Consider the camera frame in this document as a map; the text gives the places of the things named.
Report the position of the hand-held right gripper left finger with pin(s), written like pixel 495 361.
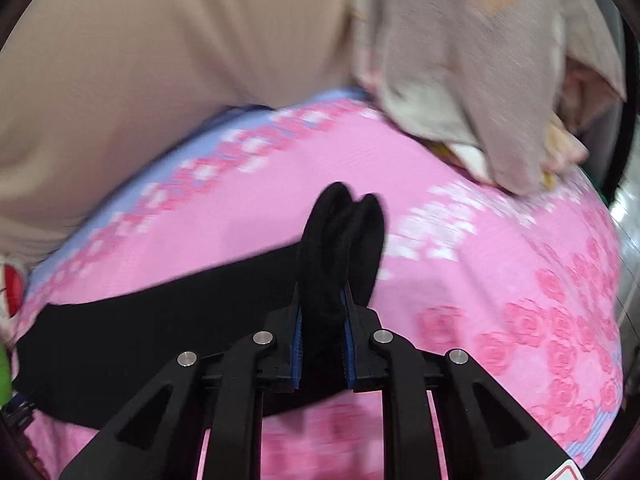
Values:
pixel 298 347

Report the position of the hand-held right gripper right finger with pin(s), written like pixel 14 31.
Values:
pixel 348 347

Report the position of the black pants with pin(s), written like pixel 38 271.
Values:
pixel 150 320

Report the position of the pink floral blanket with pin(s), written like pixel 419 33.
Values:
pixel 475 280

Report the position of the white printed plush cushion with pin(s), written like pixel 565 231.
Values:
pixel 11 285

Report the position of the grey printed cloth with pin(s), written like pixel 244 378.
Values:
pixel 450 70

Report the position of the green cushion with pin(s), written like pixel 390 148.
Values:
pixel 4 380

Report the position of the beige cloth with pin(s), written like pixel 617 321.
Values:
pixel 150 85

